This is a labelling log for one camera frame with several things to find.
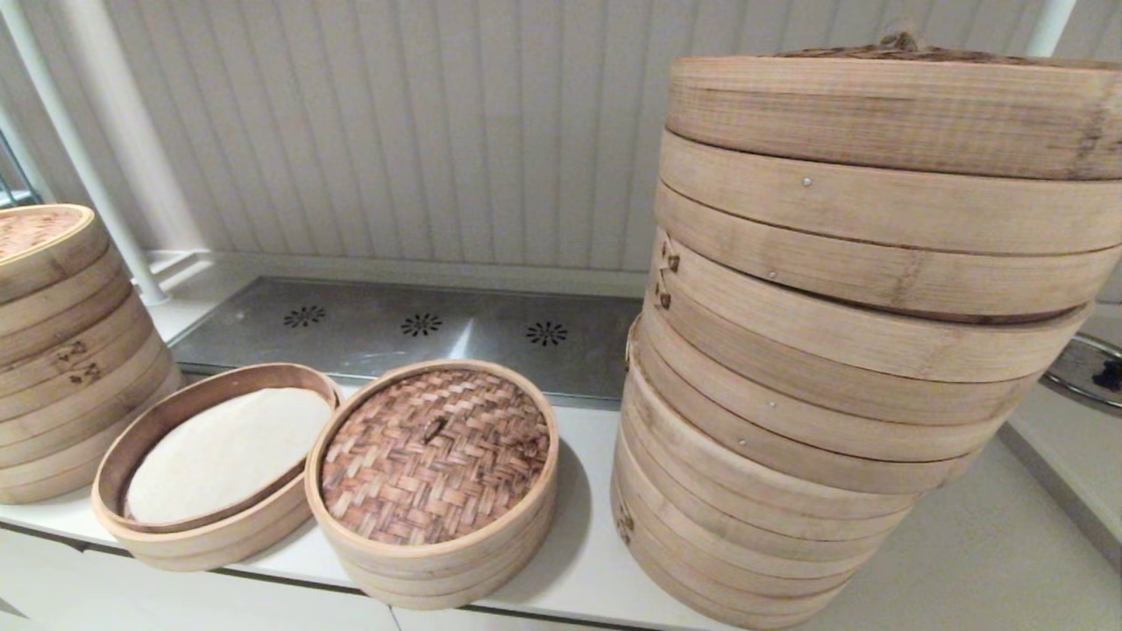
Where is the large bamboo steamer basket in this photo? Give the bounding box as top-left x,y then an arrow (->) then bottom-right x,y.
644,228 -> 1095,428
609,434 -> 877,630
653,130 -> 1122,323
614,372 -> 921,566
624,315 -> 1044,496

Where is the small bamboo steamer basket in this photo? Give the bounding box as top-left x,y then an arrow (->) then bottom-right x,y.
336,493 -> 558,612
0,248 -> 134,365
0,294 -> 176,422
91,363 -> 343,572
0,351 -> 185,506

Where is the large woven bamboo steamer lid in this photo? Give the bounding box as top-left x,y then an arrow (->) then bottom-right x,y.
664,32 -> 1122,181

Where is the perforated stainless steel plate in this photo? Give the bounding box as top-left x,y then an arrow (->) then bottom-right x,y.
168,277 -> 643,410

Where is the thick white column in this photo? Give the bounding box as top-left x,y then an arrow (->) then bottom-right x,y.
51,0 -> 209,255

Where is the thin white round pole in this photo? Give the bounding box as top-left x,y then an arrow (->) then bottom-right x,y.
0,0 -> 169,307
1026,0 -> 1077,58

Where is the white cabinet front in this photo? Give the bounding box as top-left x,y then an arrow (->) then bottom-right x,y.
0,523 -> 728,631

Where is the round metal pan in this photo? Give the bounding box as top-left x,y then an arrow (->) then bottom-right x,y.
1041,331 -> 1122,409

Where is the grey metal frame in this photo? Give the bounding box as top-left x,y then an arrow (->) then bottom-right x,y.
0,130 -> 43,209

